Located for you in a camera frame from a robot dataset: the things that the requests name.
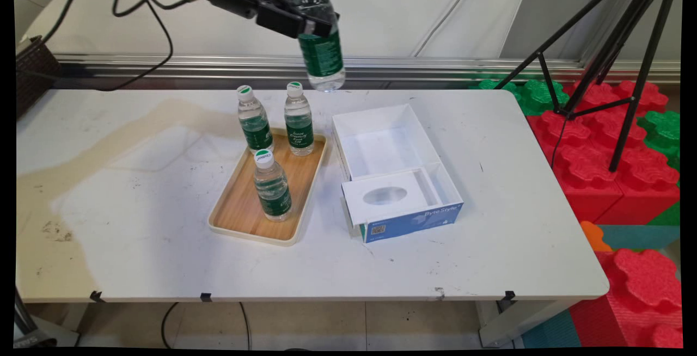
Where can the green label water bottle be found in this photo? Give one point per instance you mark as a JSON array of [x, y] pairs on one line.
[[256, 127], [322, 56], [299, 130], [273, 192]]

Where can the wooden tray with cream rim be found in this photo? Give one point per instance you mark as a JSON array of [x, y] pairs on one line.
[[239, 209]]

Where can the brown wicker basket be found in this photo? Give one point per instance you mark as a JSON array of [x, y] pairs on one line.
[[32, 73]]

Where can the white box with blue side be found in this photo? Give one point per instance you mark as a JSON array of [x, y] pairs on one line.
[[414, 222]]

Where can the green foam block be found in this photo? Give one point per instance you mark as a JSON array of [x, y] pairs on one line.
[[670, 217], [661, 130], [536, 97]]

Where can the black table edge clip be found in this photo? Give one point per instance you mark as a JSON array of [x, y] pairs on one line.
[[206, 297], [509, 296], [97, 296]]

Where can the red foam block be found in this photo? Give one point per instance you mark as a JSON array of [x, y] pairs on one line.
[[642, 280], [626, 203], [599, 94], [572, 133]]

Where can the black tripod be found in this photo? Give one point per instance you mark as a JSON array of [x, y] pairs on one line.
[[645, 73]]

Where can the white table leg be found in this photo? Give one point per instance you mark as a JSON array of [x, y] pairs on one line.
[[506, 323]]

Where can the orange foam piece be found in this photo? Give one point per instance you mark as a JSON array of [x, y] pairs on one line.
[[593, 236]]

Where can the grey metal stand base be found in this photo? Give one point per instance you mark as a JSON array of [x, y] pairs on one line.
[[38, 337]]

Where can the teal foam mat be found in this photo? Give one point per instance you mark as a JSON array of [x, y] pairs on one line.
[[637, 236], [550, 331]]

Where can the aluminium wall rail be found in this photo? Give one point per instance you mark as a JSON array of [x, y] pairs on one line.
[[435, 67]]

